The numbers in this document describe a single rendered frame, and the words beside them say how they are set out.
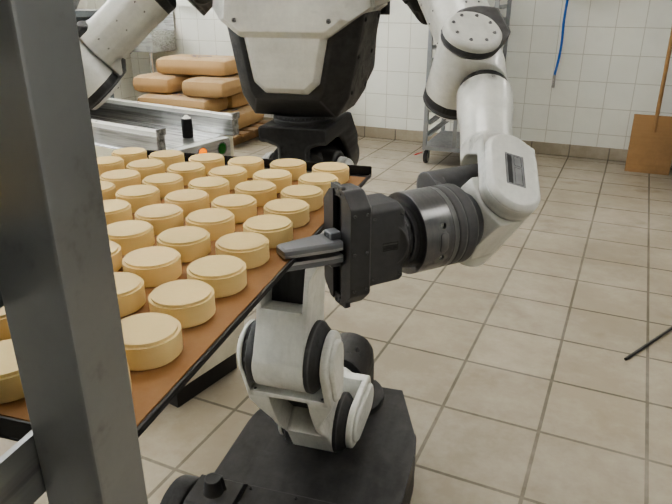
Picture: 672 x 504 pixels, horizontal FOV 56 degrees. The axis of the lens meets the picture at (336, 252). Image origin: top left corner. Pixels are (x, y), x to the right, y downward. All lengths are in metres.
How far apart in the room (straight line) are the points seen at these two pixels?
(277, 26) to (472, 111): 0.41
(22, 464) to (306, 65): 0.88
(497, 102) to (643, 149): 4.40
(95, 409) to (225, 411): 1.83
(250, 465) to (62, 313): 1.40
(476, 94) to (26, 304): 0.66
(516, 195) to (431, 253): 0.12
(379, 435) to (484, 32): 1.13
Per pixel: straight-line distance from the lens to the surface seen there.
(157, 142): 1.73
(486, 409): 2.13
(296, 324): 1.18
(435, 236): 0.63
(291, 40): 1.09
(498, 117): 0.80
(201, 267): 0.54
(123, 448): 0.30
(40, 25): 0.23
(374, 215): 0.61
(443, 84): 0.89
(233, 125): 1.93
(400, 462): 1.63
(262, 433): 1.72
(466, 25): 0.88
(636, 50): 5.39
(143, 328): 0.45
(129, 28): 1.24
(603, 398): 2.30
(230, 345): 2.18
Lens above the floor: 1.24
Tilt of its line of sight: 22 degrees down
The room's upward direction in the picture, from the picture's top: straight up
